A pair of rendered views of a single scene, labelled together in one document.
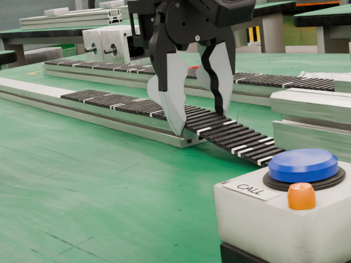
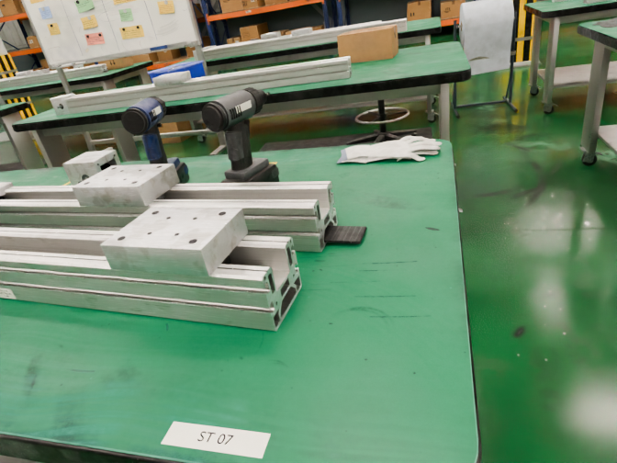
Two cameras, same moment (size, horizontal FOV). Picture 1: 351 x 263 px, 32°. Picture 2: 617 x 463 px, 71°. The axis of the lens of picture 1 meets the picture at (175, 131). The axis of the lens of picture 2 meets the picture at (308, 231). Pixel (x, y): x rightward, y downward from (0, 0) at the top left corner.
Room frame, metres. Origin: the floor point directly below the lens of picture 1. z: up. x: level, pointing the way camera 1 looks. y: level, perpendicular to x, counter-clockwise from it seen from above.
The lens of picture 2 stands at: (-0.59, -0.29, 1.15)
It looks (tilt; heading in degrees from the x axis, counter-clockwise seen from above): 28 degrees down; 325
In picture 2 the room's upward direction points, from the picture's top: 10 degrees counter-clockwise
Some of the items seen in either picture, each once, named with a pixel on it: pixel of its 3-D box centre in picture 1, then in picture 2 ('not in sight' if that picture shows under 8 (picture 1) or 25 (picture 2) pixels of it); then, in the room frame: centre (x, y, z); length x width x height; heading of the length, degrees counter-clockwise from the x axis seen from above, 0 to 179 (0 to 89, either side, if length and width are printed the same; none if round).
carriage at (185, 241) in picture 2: not in sight; (180, 246); (-0.05, -0.45, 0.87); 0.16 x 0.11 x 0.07; 30
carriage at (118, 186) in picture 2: not in sight; (129, 190); (0.27, -0.49, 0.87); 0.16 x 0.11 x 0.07; 30
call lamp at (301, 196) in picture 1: (301, 193); not in sight; (0.30, -0.06, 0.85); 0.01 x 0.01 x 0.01
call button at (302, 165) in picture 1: (303, 171); not in sight; (0.35, -0.07, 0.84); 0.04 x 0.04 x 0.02
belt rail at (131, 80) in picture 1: (137, 77); not in sight; (1.20, 0.06, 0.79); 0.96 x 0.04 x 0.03; 30
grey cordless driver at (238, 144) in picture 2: not in sight; (250, 141); (0.23, -0.76, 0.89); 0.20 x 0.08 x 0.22; 109
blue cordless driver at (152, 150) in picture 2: not in sight; (160, 143); (0.47, -0.65, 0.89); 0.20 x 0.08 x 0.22; 137
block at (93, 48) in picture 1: (104, 46); not in sight; (1.63, 0.15, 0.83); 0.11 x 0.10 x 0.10; 121
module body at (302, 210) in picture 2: not in sight; (138, 213); (0.27, -0.49, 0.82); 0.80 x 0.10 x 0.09; 30
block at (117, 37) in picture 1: (124, 47); not in sight; (1.52, 0.10, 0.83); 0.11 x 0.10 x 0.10; 123
